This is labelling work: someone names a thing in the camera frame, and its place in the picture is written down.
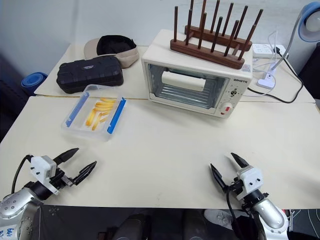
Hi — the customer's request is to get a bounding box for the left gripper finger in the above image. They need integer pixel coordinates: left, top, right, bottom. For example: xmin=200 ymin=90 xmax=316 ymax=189
xmin=52 ymin=147 xmax=81 ymax=165
xmin=72 ymin=160 xmax=98 ymax=186

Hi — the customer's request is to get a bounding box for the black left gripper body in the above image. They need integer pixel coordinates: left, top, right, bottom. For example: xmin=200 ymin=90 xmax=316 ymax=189
xmin=49 ymin=167 xmax=76 ymax=192

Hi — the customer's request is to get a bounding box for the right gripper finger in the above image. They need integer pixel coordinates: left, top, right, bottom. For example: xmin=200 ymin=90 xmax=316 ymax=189
xmin=209 ymin=163 xmax=230 ymax=194
xmin=230 ymin=152 xmax=250 ymax=173

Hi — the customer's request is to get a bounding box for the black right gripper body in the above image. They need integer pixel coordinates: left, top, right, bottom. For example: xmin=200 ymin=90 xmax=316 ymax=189
xmin=224 ymin=177 xmax=248 ymax=201

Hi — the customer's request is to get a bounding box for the cream toaster oven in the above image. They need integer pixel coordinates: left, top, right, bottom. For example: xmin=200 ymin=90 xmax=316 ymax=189
xmin=140 ymin=28 xmax=254 ymax=120

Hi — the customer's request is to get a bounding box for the clear container with blue clips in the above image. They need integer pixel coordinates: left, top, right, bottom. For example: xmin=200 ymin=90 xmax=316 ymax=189
xmin=60 ymin=84 xmax=127 ymax=143

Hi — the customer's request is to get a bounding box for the white shoe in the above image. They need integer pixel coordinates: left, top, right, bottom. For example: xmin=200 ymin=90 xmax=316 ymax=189
xmin=203 ymin=208 xmax=235 ymax=230

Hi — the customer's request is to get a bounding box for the dark rounded shape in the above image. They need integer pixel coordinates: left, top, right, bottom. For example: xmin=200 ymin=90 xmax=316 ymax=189
xmin=116 ymin=213 xmax=151 ymax=240
xmin=181 ymin=209 xmax=209 ymax=240

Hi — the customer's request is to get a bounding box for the blue rolled mat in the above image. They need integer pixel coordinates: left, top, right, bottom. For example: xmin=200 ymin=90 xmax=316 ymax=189
xmin=20 ymin=72 xmax=49 ymax=89

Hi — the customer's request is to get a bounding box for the black hard case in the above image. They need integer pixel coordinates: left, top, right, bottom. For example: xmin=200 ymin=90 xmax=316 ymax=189
xmin=55 ymin=55 xmax=125 ymax=95

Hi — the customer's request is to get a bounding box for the white gooseneck clip lamp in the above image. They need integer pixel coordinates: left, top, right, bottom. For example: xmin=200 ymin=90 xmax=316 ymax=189
xmin=257 ymin=1 xmax=320 ymax=89

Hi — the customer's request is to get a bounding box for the dark wooden peg rack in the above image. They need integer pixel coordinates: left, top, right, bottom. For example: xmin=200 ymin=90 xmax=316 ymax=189
xmin=170 ymin=5 xmax=265 ymax=71
xmin=184 ymin=0 xmax=254 ymax=52

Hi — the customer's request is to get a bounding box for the beige and black cap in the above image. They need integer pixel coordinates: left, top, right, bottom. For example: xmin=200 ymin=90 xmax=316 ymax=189
xmin=83 ymin=34 xmax=140 ymax=69

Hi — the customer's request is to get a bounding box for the white power strip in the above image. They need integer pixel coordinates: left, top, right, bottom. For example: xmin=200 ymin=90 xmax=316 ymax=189
xmin=252 ymin=42 xmax=287 ymax=60

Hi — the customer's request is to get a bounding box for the black chair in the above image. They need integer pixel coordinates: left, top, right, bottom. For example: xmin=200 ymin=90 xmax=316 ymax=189
xmin=298 ymin=41 xmax=320 ymax=86

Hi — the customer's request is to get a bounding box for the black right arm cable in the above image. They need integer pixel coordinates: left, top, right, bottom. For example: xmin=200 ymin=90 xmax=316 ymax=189
xmin=225 ymin=186 xmax=251 ymax=226

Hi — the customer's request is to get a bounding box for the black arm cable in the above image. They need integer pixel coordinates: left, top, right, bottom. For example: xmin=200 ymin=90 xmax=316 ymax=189
xmin=10 ymin=154 xmax=35 ymax=194
xmin=225 ymin=186 xmax=251 ymax=226

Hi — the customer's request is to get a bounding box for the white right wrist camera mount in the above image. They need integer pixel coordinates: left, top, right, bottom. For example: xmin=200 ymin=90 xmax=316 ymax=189
xmin=235 ymin=165 xmax=265 ymax=195

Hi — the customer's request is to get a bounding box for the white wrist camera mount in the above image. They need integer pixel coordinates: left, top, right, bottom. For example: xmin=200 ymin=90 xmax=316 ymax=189
xmin=29 ymin=155 xmax=61 ymax=196
xmin=235 ymin=165 xmax=265 ymax=195

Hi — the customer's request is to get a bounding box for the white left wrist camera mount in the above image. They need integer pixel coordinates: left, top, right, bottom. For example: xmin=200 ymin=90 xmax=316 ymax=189
xmin=29 ymin=155 xmax=61 ymax=196

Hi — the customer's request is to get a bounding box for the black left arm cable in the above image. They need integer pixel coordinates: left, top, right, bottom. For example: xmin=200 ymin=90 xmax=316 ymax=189
xmin=10 ymin=154 xmax=35 ymax=194

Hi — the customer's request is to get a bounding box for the black power cable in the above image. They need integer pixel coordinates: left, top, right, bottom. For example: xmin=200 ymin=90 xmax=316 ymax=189
xmin=246 ymin=45 xmax=305 ymax=104

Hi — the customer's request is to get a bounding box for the white cable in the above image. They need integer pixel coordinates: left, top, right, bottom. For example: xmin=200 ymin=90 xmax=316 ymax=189
xmin=249 ymin=30 xmax=281 ymax=96

